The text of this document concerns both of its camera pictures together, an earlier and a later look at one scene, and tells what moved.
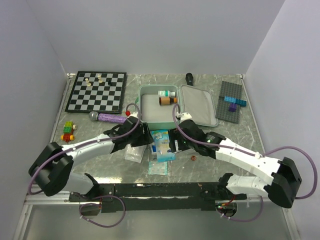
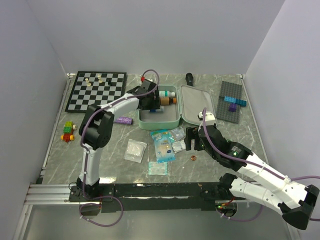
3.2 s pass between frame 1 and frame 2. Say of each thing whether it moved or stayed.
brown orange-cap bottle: stayed
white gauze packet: stayed
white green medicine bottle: stayed
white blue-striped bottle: moved
